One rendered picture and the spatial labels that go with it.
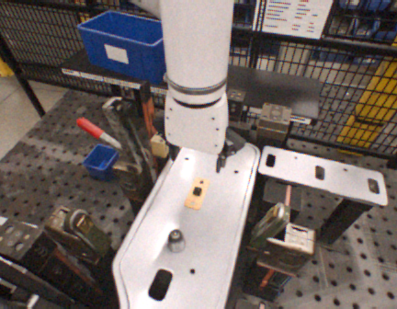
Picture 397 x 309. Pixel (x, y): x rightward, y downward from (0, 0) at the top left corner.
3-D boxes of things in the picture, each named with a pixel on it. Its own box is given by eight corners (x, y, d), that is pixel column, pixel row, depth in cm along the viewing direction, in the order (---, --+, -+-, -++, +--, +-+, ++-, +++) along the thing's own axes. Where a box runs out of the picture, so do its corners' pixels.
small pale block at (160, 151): (174, 218, 86) (163, 143, 59) (164, 215, 87) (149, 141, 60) (177, 210, 89) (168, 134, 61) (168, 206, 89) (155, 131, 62)
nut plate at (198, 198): (199, 211, 55) (199, 208, 54) (183, 205, 55) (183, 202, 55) (210, 180, 60) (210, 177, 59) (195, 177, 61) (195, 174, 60)
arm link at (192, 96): (153, 82, 33) (156, 100, 36) (217, 94, 31) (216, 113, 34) (177, 53, 39) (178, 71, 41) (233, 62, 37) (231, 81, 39)
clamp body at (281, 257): (277, 312, 68) (326, 270, 42) (234, 296, 71) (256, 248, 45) (281, 278, 74) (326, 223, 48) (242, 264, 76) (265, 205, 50)
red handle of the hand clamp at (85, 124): (139, 167, 54) (73, 123, 51) (135, 171, 56) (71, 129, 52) (147, 154, 57) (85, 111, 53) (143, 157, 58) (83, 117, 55)
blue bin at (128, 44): (157, 85, 82) (152, 46, 72) (88, 63, 91) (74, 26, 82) (183, 62, 91) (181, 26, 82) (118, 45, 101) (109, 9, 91)
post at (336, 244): (342, 253, 78) (397, 205, 57) (305, 242, 81) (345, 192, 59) (341, 234, 82) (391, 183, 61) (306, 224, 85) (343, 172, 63)
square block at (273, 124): (263, 200, 91) (289, 125, 64) (241, 193, 93) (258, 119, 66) (266, 182, 96) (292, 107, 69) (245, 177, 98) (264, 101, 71)
